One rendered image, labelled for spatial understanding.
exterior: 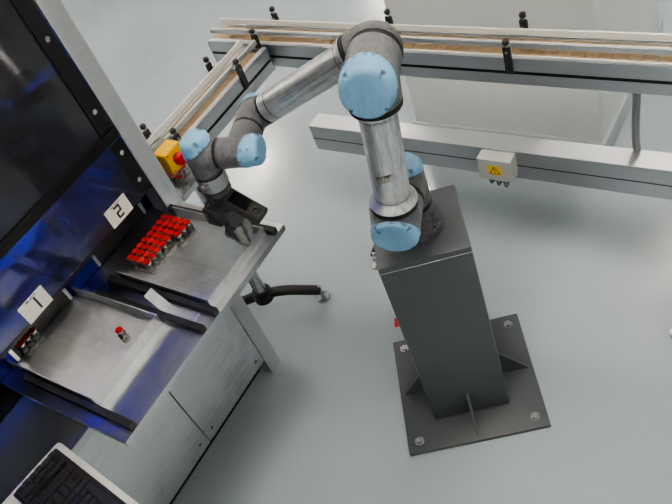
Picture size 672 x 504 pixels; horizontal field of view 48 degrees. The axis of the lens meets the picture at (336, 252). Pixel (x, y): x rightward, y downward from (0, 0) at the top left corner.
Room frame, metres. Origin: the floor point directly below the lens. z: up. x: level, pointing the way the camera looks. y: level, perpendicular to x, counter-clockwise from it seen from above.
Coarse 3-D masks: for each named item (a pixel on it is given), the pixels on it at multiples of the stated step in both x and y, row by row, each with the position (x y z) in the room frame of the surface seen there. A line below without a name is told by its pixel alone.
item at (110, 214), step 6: (120, 198) 1.75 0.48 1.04; (126, 198) 1.76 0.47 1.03; (114, 204) 1.73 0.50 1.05; (120, 204) 1.74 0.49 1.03; (126, 204) 1.75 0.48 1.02; (108, 210) 1.71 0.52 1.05; (114, 210) 1.72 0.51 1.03; (126, 210) 1.74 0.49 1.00; (108, 216) 1.70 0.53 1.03; (114, 216) 1.71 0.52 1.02; (114, 222) 1.71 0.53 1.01; (120, 222) 1.72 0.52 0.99; (114, 228) 1.70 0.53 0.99
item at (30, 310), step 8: (40, 288) 1.52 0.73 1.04; (32, 296) 1.50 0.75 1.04; (40, 296) 1.51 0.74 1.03; (48, 296) 1.52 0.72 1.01; (24, 304) 1.48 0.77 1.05; (32, 304) 1.49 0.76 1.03; (48, 304) 1.51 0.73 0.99; (24, 312) 1.47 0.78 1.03; (32, 312) 1.48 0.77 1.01; (40, 312) 1.49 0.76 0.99; (32, 320) 1.47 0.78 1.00
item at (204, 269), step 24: (192, 216) 1.74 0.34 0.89; (192, 240) 1.65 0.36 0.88; (216, 240) 1.61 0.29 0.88; (168, 264) 1.60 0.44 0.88; (192, 264) 1.56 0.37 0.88; (216, 264) 1.52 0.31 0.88; (240, 264) 1.46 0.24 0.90; (168, 288) 1.47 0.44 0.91; (192, 288) 1.47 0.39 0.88; (216, 288) 1.39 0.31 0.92
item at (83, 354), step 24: (72, 288) 1.64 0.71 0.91; (72, 312) 1.58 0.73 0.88; (96, 312) 1.53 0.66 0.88; (120, 312) 1.50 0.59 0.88; (144, 312) 1.43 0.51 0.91; (48, 336) 1.52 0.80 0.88; (72, 336) 1.48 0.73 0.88; (96, 336) 1.45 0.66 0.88; (144, 336) 1.35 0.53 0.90; (24, 360) 1.47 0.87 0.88; (48, 360) 1.44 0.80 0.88; (72, 360) 1.40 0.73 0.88; (96, 360) 1.36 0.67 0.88; (120, 360) 1.30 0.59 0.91; (72, 384) 1.32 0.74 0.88; (96, 384) 1.29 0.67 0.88
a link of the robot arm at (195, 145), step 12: (192, 132) 1.52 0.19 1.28; (204, 132) 1.50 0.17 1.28; (180, 144) 1.50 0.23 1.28; (192, 144) 1.48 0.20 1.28; (204, 144) 1.48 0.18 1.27; (192, 156) 1.47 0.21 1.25; (204, 156) 1.47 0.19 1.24; (192, 168) 1.48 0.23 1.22; (204, 168) 1.47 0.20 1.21; (216, 168) 1.46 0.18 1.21; (204, 180) 1.47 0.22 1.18
